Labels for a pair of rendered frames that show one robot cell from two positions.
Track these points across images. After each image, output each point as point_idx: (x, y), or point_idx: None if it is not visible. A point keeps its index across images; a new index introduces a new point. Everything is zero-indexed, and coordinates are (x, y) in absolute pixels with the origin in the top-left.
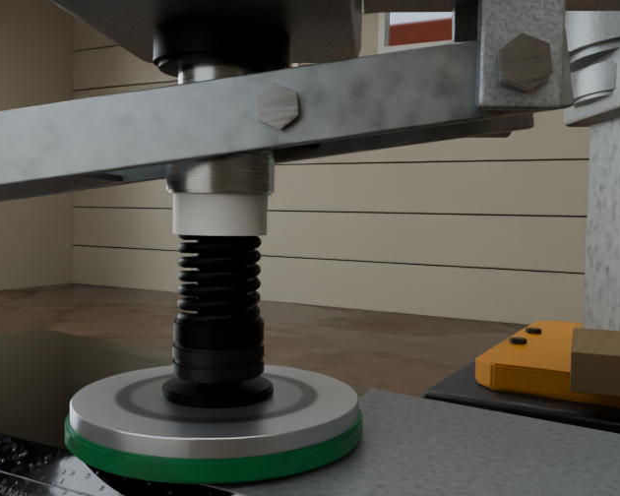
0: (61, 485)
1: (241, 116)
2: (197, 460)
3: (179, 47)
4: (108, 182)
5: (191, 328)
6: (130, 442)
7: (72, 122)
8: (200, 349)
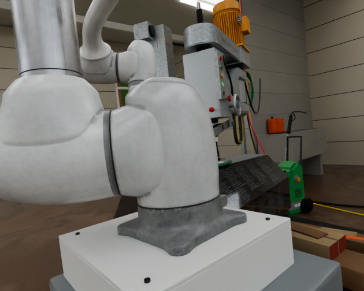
0: (221, 169)
1: (221, 128)
2: (230, 160)
3: (216, 121)
4: None
5: (217, 151)
6: (227, 160)
7: (215, 130)
8: (218, 153)
